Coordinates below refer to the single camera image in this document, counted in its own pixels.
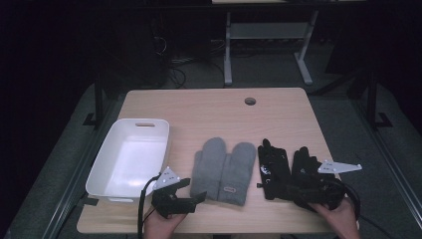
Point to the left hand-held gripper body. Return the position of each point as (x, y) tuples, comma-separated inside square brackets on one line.
[(172, 202)]

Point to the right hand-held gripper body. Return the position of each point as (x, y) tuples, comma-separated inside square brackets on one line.
[(326, 195)]

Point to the plain grey mitten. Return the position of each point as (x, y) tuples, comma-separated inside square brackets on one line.
[(207, 169)]

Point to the grey mitten with label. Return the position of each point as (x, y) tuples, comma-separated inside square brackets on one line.
[(237, 176)]

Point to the white plastic bin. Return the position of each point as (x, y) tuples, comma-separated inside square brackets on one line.
[(132, 162)]

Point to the person's left hand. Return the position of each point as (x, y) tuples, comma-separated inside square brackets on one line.
[(162, 225)]

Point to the person's right hand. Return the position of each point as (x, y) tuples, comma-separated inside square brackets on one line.
[(341, 220)]

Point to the black tape strip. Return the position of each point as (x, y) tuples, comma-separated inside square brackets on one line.
[(90, 200)]

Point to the black metal stand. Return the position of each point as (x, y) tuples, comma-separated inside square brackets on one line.
[(98, 99), (372, 99)]

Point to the grey metal rail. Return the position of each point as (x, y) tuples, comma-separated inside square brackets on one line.
[(76, 179), (391, 159)]

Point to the white metal desk frame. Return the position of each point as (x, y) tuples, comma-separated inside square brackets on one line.
[(265, 30)]

